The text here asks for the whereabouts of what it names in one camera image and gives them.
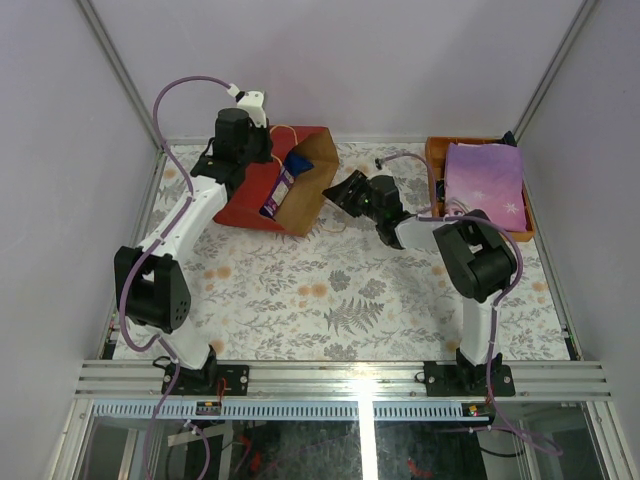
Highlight aluminium front rail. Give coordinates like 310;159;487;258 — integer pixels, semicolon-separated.
75;360;612;402

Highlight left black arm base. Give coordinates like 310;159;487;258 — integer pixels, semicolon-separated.
152;348;250;399

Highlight red brown paper bag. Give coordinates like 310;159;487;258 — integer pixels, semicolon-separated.
214;126;339;237

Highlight grey slotted cable duct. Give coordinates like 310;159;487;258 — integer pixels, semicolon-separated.
93;399;492;422

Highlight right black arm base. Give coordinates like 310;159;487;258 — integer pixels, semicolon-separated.
414;349;516;398

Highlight purple Frozen cloth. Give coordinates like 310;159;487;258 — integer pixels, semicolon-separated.
444;143;527;232

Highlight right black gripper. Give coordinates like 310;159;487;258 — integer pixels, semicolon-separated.
322;171;383;225

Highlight orange wooden tray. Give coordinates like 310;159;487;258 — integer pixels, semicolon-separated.
425;137;535;242

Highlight purple snack packet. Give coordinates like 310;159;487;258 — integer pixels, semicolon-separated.
260;166;295;218

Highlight blue chips bag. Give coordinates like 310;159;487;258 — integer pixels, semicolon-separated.
284;151;314;179

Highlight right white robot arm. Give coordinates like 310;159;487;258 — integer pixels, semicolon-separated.
323;170;522;397

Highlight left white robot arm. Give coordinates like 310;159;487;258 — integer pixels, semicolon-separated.
114;105;272;395

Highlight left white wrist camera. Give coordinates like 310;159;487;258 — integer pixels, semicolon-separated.
227;83;268;128

